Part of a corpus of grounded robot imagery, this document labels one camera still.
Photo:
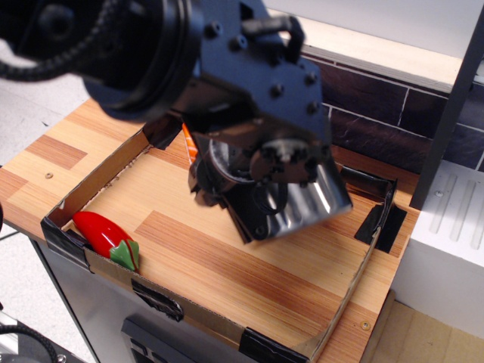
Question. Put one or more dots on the cardboard fence with black tape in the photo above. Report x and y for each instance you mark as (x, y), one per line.
(312, 296)

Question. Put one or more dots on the toy salmon sushi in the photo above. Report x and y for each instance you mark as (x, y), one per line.
(190, 145)

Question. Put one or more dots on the red toy chili pepper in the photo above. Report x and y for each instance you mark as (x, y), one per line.
(108, 239)

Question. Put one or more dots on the stainless steel metal pot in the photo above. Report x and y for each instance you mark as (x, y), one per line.
(302, 207)

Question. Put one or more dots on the black oven control panel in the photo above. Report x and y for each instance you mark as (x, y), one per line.
(146, 347)

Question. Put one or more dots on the dark tiled backsplash panel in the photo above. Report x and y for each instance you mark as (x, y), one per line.
(385, 102)

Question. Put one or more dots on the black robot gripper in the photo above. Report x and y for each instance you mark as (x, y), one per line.
(253, 106)

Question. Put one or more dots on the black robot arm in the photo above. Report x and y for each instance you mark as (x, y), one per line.
(133, 56)

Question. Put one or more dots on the white toy sink counter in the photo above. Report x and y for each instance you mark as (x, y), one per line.
(441, 272)

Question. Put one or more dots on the dark grey vertical post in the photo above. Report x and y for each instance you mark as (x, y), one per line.
(450, 115)

